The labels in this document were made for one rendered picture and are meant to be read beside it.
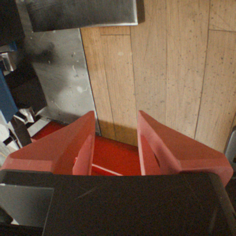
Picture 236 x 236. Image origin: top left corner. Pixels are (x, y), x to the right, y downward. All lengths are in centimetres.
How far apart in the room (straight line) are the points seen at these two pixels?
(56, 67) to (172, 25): 19
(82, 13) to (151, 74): 10
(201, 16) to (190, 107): 10
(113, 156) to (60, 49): 18
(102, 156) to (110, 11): 20
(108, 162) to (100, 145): 4
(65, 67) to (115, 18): 13
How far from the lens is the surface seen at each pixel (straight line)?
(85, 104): 30
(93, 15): 21
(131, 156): 29
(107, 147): 30
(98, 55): 25
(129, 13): 19
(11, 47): 39
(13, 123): 34
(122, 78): 24
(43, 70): 34
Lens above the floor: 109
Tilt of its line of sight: 43 degrees down
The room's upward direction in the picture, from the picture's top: 139 degrees counter-clockwise
